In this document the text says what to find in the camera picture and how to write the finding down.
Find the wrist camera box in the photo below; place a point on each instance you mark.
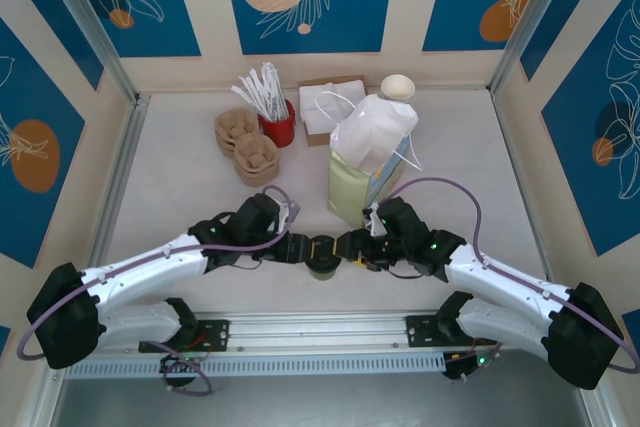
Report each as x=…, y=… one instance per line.
x=291, y=210
x=372, y=221

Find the white wrapped straw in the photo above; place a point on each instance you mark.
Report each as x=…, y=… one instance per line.
x=261, y=88
x=254, y=93
x=247, y=99
x=277, y=87
x=268, y=82

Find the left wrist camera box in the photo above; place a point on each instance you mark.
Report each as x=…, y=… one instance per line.
x=291, y=210

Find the aluminium side rail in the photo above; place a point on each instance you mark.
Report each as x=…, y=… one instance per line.
x=122, y=172

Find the yellow-green paper takeout bag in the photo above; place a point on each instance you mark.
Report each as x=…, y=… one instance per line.
x=345, y=182

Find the wide aluminium base rail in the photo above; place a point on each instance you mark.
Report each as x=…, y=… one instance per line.
x=320, y=332

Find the red straw holder cup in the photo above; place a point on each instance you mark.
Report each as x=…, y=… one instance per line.
x=280, y=132

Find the grey metal panel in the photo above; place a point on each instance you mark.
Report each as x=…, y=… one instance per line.
x=320, y=402

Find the white paper napkin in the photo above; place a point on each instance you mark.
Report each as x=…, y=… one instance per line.
x=320, y=102

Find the aluminium frame post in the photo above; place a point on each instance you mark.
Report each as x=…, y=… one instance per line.
x=531, y=22
x=91, y=22

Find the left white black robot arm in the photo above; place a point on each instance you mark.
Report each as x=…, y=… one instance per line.
x=140, y=272

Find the brown cardboard napkin box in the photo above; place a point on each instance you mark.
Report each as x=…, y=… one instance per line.
x=317, y=139

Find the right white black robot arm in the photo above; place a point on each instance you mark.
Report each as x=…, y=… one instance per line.
x=510, y=282

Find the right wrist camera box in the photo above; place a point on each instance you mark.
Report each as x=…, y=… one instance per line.
x=372, y=221

